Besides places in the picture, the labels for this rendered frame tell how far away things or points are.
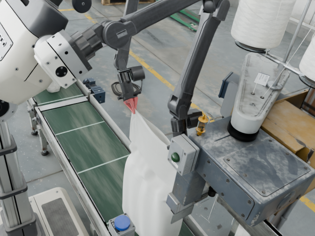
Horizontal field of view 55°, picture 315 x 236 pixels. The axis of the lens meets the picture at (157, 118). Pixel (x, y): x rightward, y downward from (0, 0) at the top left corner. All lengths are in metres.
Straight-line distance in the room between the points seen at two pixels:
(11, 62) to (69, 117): 1.48
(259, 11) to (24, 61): 0.73
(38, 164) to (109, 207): 0.98
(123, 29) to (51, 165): 1.86
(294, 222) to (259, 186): 1.88
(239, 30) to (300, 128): 0.37
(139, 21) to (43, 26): 0.29
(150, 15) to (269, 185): 0.60
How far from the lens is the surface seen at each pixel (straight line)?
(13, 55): 1.06
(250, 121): 0.88
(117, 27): 0.93
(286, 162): 0.91
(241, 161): 0.85
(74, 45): 0.90
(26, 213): 1.73
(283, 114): 1.11
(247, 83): 1.05
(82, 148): 2.21
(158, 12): 1.00
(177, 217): 1.12
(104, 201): 1.89
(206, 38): 1.11
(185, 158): 0.84
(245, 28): 1.01
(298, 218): 2.71
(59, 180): 2.53
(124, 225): 1.23
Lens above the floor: 1.88
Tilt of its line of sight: 36 degrees down
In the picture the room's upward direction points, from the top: 9 degrees clockwise
